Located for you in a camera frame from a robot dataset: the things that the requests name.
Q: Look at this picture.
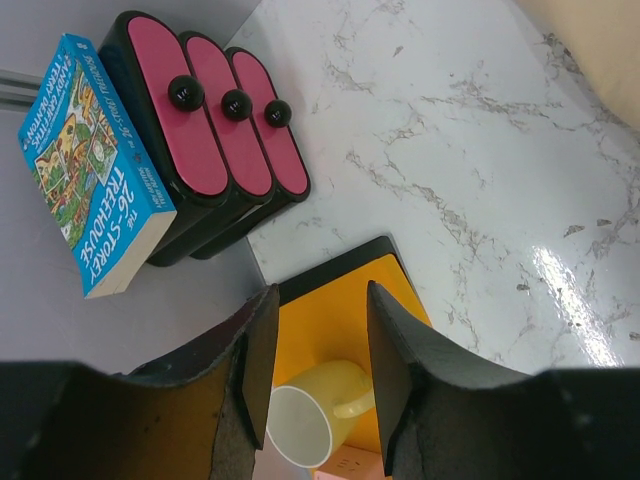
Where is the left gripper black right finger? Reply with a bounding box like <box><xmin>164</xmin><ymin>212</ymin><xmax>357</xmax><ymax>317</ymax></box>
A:
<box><xmin>367</xmin><ymin>282</ymin><xmax>639</xmax><ymax>479</ymax></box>

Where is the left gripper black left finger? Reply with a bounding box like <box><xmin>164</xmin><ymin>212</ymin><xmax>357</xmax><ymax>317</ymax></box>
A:
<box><xmin>1</xmin><ymin>285</ymin><xmax>279</xmax><ymax>479</ymax></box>

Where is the yellow t-shirt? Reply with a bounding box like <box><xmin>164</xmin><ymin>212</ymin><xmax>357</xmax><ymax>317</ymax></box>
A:
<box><xmin>519</xmin><ymin>0</ymin><xmax>639</xmax><ymax>130</ymax></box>

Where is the yellow mug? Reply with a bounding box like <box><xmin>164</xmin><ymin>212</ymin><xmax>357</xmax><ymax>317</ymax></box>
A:
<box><xmin>266</xmin><ymin>360</ymin><xmax>375</xmax><ymax>469</ymax></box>

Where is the pink cube block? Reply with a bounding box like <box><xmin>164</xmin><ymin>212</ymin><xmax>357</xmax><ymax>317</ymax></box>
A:
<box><xmin>313</xmin><ymin>445</ymin><xmax>386</xmax><ymax>480</ymax></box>

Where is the orange board with black border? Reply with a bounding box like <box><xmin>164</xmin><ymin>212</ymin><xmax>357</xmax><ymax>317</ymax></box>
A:
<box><xmin>269</xmin><ymin>235</ymin><xmax>434</xmax><ymax>454</ymax></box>

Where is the blue illustrated book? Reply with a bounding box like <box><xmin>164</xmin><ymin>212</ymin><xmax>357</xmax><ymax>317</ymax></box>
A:
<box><xmin>18</xmin><ymin>34</ymin><xmax>177</xmax><ymax>298</ymax></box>

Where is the pink and black case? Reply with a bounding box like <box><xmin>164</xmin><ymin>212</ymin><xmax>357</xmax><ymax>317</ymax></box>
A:
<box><xmin>99</xmin><ymin>10</ymin><xmax>311</xmax><ymax>267</ymax></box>

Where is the black round knob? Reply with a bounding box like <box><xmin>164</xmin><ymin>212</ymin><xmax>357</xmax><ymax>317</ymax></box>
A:
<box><xmin>168</xmin><ymin>75</ymin><xmax>205</xmax><ymax>112</ymax></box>
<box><xmin>220</xmin><ymin>89</ymin><xmax>253</xmax><ymax>122</ymax></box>
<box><xmin>264</xmin><ymin>99</ymin><xmax>292</xmax><ymax>129</ymax></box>

